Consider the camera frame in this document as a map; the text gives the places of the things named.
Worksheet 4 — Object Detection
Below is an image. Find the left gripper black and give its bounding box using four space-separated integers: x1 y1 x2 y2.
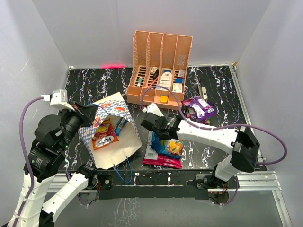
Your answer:
58 100 98 150

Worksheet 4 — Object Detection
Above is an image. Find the colourful candy packet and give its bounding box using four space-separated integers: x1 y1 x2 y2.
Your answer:
151 132 184 160

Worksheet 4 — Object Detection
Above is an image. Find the green snack packet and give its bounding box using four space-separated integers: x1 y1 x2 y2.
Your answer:
183 106 210 125

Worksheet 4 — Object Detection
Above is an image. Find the pink snack packet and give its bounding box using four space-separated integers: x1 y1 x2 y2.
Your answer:
142 132 182 169

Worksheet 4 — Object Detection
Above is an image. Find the checkered paper bag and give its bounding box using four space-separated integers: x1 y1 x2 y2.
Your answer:
78 92 142 170

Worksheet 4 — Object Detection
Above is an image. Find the purple snack packet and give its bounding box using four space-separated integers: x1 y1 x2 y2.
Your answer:
182 96 216 120

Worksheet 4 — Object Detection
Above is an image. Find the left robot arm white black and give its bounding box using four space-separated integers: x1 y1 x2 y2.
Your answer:
6 102 98 227

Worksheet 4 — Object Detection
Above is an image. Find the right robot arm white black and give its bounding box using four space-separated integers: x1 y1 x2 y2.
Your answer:
141 113 260 189

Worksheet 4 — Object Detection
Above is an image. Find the orange snack packet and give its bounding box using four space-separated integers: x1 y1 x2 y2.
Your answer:
92 120 119 150

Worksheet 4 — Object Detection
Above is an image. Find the blue small snack packet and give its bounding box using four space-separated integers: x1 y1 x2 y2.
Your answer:
114 117 127 137

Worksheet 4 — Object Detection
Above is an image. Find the white small box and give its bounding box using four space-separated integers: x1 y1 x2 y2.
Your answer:
172 83 183 93

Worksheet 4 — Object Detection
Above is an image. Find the white label bottle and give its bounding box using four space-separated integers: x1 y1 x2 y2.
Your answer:
158 71 173 90

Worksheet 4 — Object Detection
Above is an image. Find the pink marker strip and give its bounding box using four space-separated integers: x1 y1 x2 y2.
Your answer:
102 64 125 69

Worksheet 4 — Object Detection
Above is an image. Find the green white glue stick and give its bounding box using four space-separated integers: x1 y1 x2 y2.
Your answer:
137 77 143 87

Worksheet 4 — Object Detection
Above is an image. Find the black grey stapler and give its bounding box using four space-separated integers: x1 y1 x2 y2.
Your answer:
198 79 208 101

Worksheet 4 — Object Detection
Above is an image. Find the peach desk organizer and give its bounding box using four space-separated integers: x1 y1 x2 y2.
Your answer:
126 31 193 110

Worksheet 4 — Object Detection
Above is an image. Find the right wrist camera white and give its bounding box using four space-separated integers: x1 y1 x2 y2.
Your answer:
146 103 164 117

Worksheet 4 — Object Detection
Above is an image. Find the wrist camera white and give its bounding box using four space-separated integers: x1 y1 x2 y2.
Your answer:
50 89 73 111
146 103 164 117

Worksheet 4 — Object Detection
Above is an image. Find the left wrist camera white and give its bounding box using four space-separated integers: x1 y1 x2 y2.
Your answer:
50 89 73 111

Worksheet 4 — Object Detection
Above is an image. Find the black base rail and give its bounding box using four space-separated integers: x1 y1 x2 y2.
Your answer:
89 168 240 201

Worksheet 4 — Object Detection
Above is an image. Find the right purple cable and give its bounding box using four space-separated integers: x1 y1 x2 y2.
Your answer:
141 85 288 206

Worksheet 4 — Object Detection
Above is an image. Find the purple cable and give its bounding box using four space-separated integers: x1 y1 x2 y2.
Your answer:
141 85 288 206
11 94 51 227

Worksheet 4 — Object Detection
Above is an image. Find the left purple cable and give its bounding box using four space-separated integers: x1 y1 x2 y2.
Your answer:
11 94 51 227

